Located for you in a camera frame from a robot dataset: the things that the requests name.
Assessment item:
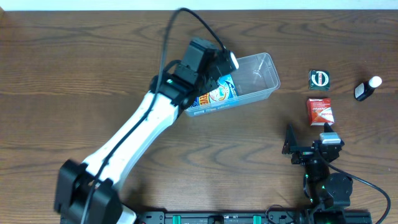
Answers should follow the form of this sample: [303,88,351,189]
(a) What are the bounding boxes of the red Panadol ActiFast box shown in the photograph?
[307,98,335,126]

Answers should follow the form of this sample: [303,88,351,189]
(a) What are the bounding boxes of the blue medicine box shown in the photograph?
[192,74,238,107]

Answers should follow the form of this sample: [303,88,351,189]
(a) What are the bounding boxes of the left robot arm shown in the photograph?
[54,38,239,224]

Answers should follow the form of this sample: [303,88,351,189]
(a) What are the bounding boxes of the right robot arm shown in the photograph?
[282,123,353,223]

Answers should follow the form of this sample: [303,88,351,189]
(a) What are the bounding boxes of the clear plastic container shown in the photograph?
[185,52,280,116]

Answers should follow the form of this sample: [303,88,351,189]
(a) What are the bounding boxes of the green Zam-Buk box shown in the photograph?
[308,70,330,91]

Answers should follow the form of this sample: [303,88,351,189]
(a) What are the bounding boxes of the dark bottle white cap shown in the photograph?
[354,76,382,101]

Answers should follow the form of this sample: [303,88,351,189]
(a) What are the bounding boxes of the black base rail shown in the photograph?
[60,210,373,224]

